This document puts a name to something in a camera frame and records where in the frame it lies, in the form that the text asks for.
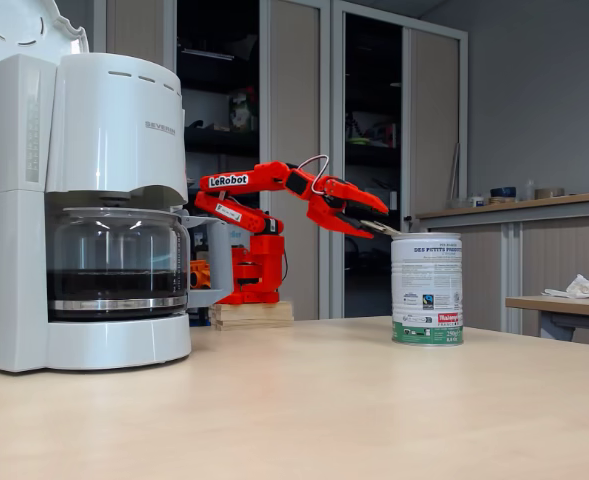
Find blue scoop with wooden handle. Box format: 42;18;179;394
358;218;404;236

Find white green coffee tin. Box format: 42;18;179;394
391;232;464;347

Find white drip coffee maker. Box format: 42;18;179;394
0;0;193;374

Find grey leaning tube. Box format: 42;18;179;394
447;142;462;201

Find grey tambour door cabinet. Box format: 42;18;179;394
93;0;331;321
329;0;470;331

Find wooden base block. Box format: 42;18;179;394
208;299;295;331

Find white green printed box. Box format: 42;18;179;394
229;91;253;133

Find orange clamp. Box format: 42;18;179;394
189;258;213;290

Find low grey cabinet wooden top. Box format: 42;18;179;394
416;191;589;347

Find wooden side table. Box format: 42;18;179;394
504;294;589;344

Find white crumpled cloth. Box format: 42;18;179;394
542;273;589;300

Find white servo cable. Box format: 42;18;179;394
297;154;331;194

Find glass carafe grey handle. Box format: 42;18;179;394
46;206;235;321

